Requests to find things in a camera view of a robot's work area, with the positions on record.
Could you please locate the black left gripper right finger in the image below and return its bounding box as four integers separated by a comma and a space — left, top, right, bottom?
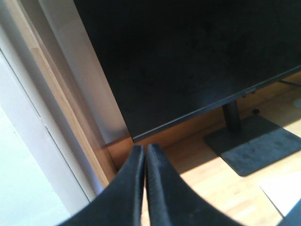
146, 144, 239, 226

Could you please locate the black computer monitor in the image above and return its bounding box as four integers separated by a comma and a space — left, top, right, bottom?
74, 0, 301, 141

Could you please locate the white paper stack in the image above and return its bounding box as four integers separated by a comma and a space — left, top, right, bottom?
259, 171, 301, 217

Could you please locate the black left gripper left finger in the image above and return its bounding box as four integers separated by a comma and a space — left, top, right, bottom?
60, 145, 145, 226

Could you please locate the black monitor stand base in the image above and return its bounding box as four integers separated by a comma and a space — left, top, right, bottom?
204, 101, 301, 177

